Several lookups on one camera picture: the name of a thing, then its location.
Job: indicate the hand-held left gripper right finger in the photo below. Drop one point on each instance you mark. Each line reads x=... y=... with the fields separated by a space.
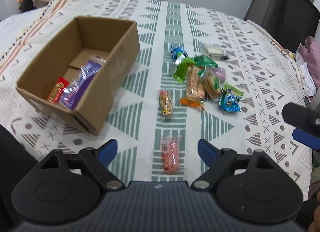
x=206 y=148

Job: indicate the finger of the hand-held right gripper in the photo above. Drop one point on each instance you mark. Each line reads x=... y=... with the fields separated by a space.
x=307 y=138
x=300 y=116

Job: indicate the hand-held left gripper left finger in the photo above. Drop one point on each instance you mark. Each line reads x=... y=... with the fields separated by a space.
x=110 y=148

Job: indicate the pink red snack packet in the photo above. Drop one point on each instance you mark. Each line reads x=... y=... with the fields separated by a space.
x=170 y=153

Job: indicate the long orange cracker packet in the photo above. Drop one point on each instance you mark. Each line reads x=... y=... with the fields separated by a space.
x=195 y=87

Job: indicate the lime green snack packet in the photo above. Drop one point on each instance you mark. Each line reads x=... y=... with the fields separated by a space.
x=183 y=69

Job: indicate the brown cardboard box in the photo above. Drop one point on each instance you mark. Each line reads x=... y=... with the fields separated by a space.
x=115 y=54

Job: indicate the white crumpled bag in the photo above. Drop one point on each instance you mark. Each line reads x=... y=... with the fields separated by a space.
x=308 y=77

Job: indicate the blue green snack packet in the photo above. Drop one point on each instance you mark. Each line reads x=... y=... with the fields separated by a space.
x=230 y=101

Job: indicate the small stick snack packet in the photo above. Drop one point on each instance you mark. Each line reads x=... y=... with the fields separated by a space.
x=166 y=103

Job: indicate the round cracker packet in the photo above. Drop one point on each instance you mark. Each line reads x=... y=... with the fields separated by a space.
x=212 y=84

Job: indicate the pink cloth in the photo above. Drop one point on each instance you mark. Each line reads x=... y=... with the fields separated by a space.
x=311 y=52

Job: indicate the purple snack packet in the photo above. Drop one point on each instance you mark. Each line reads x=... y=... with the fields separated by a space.
x=82 y=79

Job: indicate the dark green snack packet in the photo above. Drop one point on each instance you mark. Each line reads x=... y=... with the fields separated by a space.
x=205 y=63

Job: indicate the blue white snack packet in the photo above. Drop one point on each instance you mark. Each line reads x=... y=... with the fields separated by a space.
x=178 y=52

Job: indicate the patterned blanket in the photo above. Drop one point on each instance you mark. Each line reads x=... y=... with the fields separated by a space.
x=175 y=17

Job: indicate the white bed sheet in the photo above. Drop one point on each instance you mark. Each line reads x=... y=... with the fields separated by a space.
x=17 y=22

